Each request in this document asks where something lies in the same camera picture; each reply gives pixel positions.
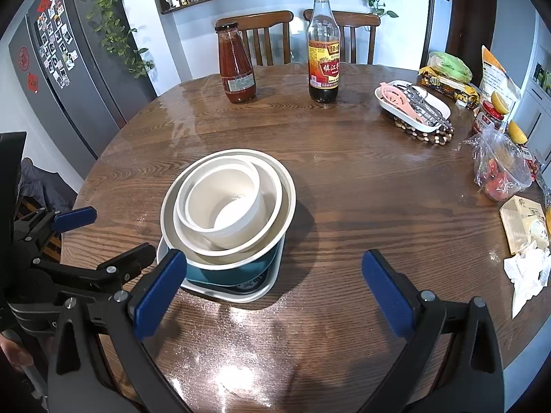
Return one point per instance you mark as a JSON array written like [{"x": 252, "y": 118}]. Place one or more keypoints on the brown wooden dining chair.
[
  {"x": 254, "y": 21},
  {"x": 357, "y": 19}
]

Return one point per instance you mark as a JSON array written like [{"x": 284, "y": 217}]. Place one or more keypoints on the large beige bowl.
[{"x": 232, "y": 262}]

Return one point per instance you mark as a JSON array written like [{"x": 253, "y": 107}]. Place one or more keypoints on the clear plastic bag of tomatoes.
[{"x": 499, "y": 172}]

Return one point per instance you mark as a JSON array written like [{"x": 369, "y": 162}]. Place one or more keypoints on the red sausage packet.
[{"x": 533, "y": 163}]

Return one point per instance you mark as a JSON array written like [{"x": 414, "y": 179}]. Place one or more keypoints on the wooden bead trivet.
[{"x": 430, "y": 138}]

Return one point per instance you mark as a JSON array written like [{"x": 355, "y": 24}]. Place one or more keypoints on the white wall cabinet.
[{"x": 538, "y": 129}]

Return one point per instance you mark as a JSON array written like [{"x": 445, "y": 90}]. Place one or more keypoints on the dark grey jacket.
[{"x": 47, "y": 185}]

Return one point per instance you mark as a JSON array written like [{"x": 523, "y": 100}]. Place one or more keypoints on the dark vinegar bottle yellow cap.
[{"x": 323, "y": 51}]

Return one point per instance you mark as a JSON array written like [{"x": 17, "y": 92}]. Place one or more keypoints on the lemon half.
[
  {"x": 500, "y": 102},
  {"x": 518, "y": 133}
]

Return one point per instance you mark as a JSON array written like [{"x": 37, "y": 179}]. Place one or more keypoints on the white round bowl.
[{"x": 273, "y": 211}]

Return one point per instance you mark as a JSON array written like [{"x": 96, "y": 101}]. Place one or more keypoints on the beige paper packet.
[{"x": 521, "y": 223}]

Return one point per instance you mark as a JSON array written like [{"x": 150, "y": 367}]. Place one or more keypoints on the white deep straight-sided bowl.
[{"x": 241, "y": 219}]

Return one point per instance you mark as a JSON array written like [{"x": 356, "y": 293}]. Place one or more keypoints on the cluster of photo fridge magnets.
[{"x": 56, "y": 43}]

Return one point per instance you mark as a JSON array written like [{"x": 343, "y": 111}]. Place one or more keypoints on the crumpled white tissue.
[{"x": 527, "y": 275}]

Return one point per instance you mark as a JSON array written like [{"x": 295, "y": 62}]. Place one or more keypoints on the yellow black snack packet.
[{"x": 447, "y": 88}]

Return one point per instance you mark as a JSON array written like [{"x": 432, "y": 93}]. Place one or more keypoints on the red sauce glass bottle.
[{"x": 236, "y": 69}]

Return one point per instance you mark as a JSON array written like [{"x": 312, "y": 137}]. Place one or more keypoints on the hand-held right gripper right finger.
[{"x": 387, "y": 297}]

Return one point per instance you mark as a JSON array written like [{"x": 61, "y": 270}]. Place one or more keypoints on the pink slotted spatula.
[{"x": 398, "y": 99}]

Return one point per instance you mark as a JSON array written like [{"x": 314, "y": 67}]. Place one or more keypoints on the person's left forearm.
[{"x": 13, "y": 352}]

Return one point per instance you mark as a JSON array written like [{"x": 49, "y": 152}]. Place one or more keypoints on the teal blue plate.
[{"x": 215, "y": 275}]

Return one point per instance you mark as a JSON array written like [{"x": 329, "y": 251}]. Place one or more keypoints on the trailing ivy plant on refrigerator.
[{"x": 112, "y": 21}]

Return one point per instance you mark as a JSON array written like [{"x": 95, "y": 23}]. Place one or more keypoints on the red chili sauce jar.
[{"x": 486, "y": 118}]

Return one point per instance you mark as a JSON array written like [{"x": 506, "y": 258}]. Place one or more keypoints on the white rectangular utensil tray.
[{"x": 391, "y": 105}]

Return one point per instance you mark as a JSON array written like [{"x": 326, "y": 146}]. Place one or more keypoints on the orange and white standing bag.
[{"x": 497, "y": 75}]

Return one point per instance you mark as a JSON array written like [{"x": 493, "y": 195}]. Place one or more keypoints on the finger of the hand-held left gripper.
[
  {"x": 73, "y": 219},
  {"x": 129, "y": 262}
]

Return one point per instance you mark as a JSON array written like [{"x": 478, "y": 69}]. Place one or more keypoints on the grey refrigerator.
[{"x": 99, "y": 94}]

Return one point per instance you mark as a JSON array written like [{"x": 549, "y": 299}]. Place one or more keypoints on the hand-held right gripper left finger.
[{"x": 159, "y": 292}]

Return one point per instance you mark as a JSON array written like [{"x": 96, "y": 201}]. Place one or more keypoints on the wooden chair with slats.
[{"x": 26, "y": 206}]

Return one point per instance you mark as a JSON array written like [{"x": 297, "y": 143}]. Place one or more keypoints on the dark brown door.
[{"x": 471, "y": 21}]

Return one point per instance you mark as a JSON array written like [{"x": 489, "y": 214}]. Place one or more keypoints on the bagged green vegetable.
[{"x": 452, "y": 65}]

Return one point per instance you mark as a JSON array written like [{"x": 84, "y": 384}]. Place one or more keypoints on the large blue patterned square plate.
[{"x": 224, "y": 296}]

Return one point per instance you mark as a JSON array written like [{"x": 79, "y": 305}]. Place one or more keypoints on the metal kitchen tongs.
[{"x": 426, "y": 107}]

